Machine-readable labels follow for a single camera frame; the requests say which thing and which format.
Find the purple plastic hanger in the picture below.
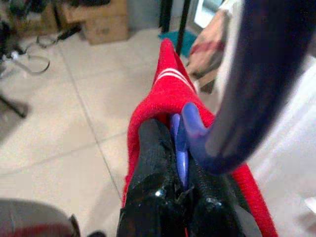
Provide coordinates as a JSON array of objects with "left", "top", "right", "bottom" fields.
[{"left": 169, "top": 102, "right": 215, "bottom": 191}]

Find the black metal stand foot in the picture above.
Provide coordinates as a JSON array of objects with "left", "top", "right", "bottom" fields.
[{"left": 0, "top": 93, "right": 29, "bottom": 119}]

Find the brown cardboard box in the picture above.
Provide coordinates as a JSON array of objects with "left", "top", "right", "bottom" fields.
[{"left": 55, "top": 0, "right": 130, "bottom": 45}]

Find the teal floor mat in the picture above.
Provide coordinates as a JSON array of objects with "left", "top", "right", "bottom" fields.
[{"left": 158, "top": 30, "right": 198, "bottom": 58}]

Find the grey floor cable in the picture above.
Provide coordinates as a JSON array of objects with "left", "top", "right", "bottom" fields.
[{"left": 23, "top": 34, "right": 51, "bottom": 75}]

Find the cream polo shirt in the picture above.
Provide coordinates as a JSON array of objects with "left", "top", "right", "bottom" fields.
[{"left": 243, "top": 56, "right": 316, "bottom": 237}]

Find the red shirt with white stripes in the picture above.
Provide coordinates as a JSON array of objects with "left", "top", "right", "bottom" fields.
[{"left": 122, "top": 38, "right": 279, "bottom": 237}]

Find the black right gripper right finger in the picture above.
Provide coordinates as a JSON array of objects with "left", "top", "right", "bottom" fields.
[{"left": 185, "top": 155, "right": 263, "bottom": 237}]

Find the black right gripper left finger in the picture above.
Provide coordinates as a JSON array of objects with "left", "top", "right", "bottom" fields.
[{"left": 116, "top": 118, "right": 186, "bottom": 237}]

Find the black stand pole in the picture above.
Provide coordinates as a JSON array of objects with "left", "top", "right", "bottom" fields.
[
  {"left": 175, "top": 0, "right": 192, "bottom": 56},
  {"left": 159, "top": 0, "right": 173, "bottom": 35}
]

